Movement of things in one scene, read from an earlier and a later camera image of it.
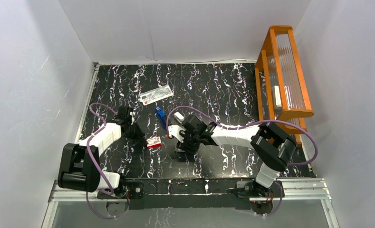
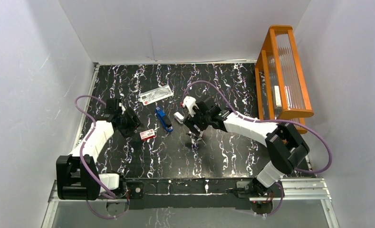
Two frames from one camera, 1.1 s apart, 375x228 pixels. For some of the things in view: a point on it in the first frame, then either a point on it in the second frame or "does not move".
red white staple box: x=153 y=142 → x=147 y=134
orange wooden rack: x=282 y=90 does not move
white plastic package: x=149 y=97 does not move
